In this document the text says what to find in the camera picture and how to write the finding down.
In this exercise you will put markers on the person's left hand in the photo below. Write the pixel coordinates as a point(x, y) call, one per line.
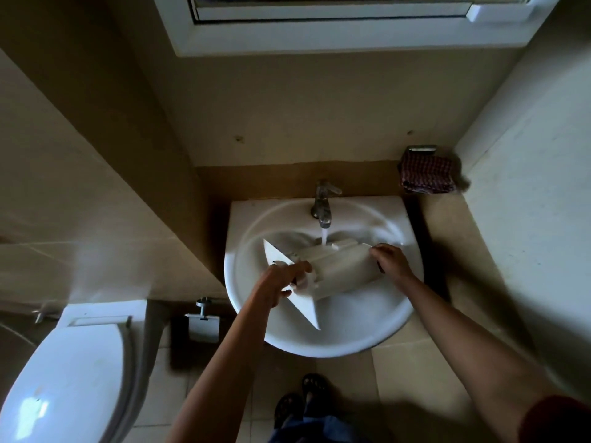
point(277, 281)

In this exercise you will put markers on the person's right hand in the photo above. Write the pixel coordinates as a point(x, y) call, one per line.
point(394, 265)

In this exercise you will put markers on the red checkered cloth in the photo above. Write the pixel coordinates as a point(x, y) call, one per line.
point(427, 175)

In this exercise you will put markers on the person's right forearm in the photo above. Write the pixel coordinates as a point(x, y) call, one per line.
point(475, 359)

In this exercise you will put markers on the person's left forearm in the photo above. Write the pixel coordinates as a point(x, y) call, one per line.
point(221, 378)

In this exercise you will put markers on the white ceramic sink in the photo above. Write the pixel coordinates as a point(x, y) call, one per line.
point(351, 327)

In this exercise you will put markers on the metal toilet paper holder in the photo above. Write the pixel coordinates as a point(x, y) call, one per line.
point(203, 327)

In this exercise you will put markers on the metal faucet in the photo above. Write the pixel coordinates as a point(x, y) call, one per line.
point(322, 205)

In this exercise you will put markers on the black right sandal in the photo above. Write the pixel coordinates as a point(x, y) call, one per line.
point(315, 387)

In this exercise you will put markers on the blue jeans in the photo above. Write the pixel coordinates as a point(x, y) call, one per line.
point(318, 431)

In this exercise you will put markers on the dark red shirt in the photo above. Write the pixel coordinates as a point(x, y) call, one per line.
point(558, 422)

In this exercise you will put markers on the white toilet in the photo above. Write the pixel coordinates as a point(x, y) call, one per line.
point(64, 382)

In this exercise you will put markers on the white framed mirror cabinet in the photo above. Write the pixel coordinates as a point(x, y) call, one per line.
point(323, 39)

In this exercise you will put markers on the chrome wall holder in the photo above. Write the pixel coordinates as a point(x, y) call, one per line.
point(421, 149)

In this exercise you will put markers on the metal wall valve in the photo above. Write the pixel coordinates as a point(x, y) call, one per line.
point(40, 316)

